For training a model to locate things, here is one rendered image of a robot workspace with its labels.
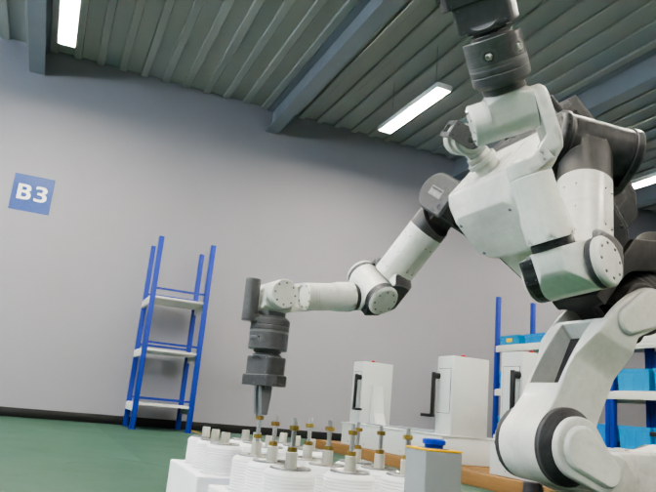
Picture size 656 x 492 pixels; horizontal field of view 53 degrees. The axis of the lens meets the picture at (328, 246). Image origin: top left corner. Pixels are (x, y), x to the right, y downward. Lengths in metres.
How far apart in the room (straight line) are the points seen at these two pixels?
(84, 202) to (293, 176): 2.52
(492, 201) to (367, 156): 7.61
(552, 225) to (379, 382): 5.02
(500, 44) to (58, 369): 6.80
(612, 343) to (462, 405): 3.35
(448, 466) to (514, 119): 0.57
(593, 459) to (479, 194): 0.54
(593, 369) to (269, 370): 0.66
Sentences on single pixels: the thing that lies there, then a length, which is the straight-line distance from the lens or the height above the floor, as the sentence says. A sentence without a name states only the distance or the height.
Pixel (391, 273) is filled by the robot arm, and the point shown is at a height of 0.69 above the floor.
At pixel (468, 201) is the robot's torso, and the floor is 0.80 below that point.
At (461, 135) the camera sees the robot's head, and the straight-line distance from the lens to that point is 1.32.
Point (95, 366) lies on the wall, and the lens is 7.50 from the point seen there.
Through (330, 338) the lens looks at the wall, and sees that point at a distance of 8.18.
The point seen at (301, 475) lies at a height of 0.24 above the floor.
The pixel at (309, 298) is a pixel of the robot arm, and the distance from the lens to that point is 1.50.
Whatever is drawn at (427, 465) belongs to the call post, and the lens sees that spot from 1.13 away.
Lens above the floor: 0.36
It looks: 14 degrees up
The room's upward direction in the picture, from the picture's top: 5 degrees clockwise
